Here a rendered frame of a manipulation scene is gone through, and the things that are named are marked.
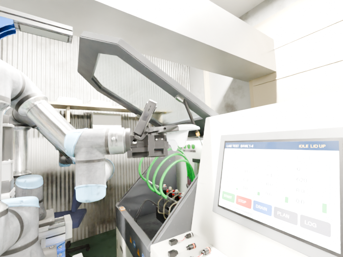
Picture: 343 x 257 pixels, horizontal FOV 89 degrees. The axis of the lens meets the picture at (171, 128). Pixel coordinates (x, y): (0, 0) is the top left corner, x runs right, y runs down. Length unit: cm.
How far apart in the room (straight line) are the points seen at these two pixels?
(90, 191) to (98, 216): 285
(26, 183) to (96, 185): 74
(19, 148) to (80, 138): 86
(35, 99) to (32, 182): 61
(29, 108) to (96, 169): 32
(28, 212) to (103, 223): 272
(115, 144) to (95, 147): 5
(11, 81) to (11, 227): 39
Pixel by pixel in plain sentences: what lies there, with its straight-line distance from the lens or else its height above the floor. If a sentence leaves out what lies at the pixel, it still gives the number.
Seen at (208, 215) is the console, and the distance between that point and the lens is 91.
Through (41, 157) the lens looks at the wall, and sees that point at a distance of 309.
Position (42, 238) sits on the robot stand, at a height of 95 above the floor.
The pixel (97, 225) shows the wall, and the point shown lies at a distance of 341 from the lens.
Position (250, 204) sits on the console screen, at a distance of 75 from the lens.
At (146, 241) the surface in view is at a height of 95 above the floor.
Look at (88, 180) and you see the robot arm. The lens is 51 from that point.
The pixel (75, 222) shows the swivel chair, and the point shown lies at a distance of 261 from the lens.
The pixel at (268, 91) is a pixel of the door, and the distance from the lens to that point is 308.
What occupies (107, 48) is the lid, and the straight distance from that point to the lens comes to 94.
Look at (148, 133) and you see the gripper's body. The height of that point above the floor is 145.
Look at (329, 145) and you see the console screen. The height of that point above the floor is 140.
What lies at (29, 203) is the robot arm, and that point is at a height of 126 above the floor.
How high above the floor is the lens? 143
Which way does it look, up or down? 4 degrees up
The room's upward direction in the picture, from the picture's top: 3 degrees counter-clockwise
